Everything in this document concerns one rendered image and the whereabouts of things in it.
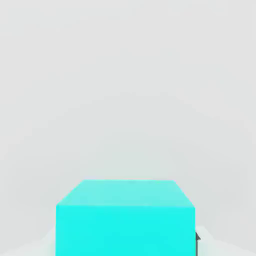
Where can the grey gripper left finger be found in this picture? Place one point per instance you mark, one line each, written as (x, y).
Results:
(41, 248)

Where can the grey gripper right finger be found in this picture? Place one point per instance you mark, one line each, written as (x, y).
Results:
(206, 247)

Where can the small cyan cube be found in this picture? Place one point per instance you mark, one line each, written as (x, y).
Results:
(125, 224)

